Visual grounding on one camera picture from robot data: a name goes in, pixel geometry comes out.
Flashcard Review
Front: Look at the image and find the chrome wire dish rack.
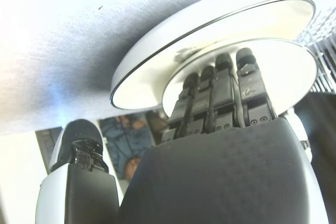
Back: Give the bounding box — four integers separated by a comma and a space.
295, 7, 336, 95

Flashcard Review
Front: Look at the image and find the person in blue jacket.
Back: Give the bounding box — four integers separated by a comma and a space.
99, 111, 169, 183

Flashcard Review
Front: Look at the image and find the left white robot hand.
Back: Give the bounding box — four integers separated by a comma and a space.
35, 47, 322, 224

